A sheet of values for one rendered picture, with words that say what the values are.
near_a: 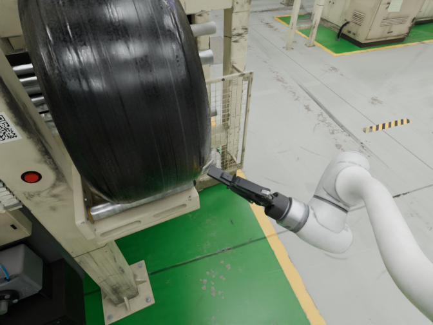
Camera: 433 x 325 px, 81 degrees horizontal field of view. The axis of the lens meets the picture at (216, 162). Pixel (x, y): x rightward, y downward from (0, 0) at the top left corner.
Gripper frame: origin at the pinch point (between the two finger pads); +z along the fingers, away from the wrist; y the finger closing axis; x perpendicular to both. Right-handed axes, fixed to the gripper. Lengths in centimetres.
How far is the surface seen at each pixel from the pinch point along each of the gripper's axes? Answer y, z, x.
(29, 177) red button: 6, 44, -24
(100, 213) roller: 16.1, 26.0, -23.5
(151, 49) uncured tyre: -28.4, 23.9, 5.4
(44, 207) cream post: 18, 42, -29
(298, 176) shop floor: 118, -69, 71
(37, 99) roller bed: 26, 70, 1
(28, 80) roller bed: 19, 72, 4
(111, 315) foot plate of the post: 96, 10, -68
